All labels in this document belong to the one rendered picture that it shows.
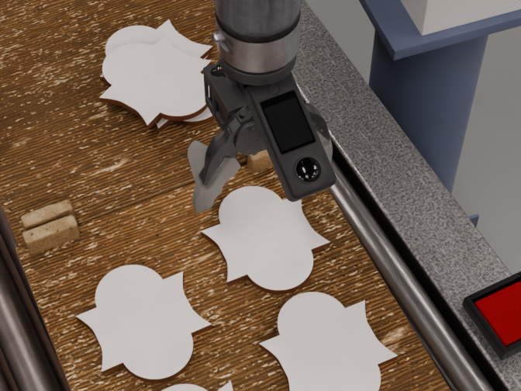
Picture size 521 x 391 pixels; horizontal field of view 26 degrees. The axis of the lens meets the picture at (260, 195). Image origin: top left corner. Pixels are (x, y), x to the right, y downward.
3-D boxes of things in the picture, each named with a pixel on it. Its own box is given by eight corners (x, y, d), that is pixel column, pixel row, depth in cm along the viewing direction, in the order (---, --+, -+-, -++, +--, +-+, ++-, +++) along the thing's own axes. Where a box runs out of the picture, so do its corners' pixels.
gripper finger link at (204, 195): (181, 178, 118) (226, 115, 114) (203, 220, 115) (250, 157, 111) (157, 175, 116) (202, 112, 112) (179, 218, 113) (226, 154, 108)
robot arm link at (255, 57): (315, 27, 98) (229, 57, 96) (313, 64, 102) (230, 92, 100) (278, -27, 102) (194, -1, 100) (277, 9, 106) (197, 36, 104)
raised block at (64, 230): (76, 226, 126) (73, 211, 124) (81, 238, 125) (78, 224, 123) (24, 244, 125) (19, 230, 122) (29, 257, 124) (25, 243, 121)
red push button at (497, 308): (517, 286, 124) (519, 279, 123) (550, 329, 121) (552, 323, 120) (471, 308, 122) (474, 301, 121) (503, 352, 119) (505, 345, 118)
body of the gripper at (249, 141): (270, 84, 116) (272, -2, 106) (308, 143, 111) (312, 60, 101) (202, 108, 114) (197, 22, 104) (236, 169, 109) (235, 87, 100)
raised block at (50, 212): (72, 209, 127) (69, 195, 125) (77, 222, 126) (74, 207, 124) (22, 229, 126) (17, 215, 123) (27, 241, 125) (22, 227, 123)
